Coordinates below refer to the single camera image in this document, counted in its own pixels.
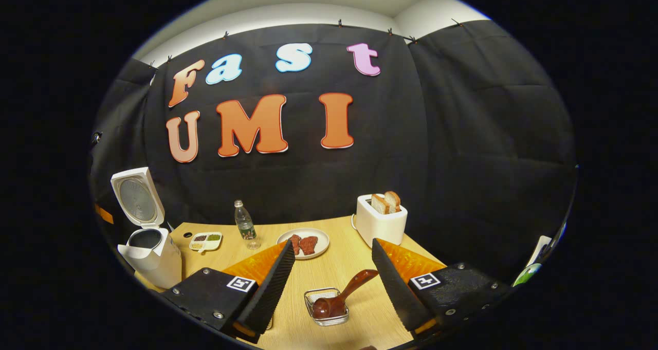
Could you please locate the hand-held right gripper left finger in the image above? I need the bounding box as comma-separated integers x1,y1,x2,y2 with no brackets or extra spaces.
164,240,297,344

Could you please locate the white rice cooker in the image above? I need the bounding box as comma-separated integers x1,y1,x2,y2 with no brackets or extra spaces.
110,167,184,290

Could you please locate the white toaster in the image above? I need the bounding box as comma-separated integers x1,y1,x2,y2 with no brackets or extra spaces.
352,194,409,249

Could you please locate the white divided bean dish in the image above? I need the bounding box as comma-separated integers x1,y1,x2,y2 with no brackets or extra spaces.
188,231,223,253

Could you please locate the round white plate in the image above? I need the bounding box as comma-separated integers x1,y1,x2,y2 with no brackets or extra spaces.
276,228,331,260

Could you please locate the clear plastic water bottle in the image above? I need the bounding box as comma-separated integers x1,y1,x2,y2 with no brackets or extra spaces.
234,200,261,250

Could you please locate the white and green object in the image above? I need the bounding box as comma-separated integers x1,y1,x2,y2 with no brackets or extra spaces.
513,234,567,287

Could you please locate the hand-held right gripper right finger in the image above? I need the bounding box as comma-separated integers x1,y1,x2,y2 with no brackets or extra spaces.
371,238,515,341

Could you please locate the brown wooden spoon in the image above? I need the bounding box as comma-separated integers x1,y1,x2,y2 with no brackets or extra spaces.
312,269,379,320

